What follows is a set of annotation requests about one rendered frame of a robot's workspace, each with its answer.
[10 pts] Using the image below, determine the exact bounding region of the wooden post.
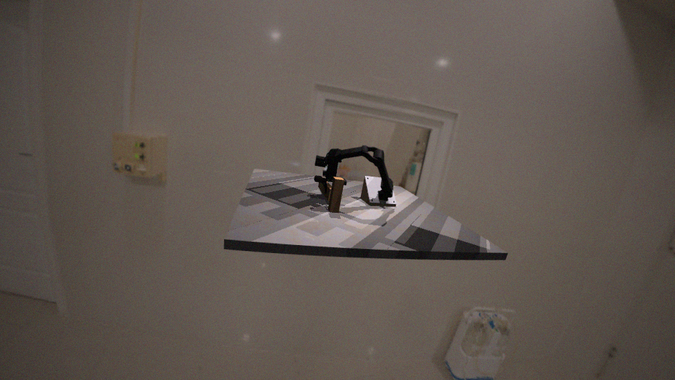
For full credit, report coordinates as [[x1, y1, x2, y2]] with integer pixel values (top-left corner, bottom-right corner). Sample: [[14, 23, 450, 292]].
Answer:
[[328, 177, 344, 213]]

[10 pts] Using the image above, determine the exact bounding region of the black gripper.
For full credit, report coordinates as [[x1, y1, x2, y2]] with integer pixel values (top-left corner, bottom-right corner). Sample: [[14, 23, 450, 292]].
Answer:
[[314, 168, 347, 194]]

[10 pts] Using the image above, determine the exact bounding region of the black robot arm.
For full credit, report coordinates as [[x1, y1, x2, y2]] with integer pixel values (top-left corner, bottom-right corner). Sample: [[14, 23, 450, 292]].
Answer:
[[315, 145, 393, 201]]

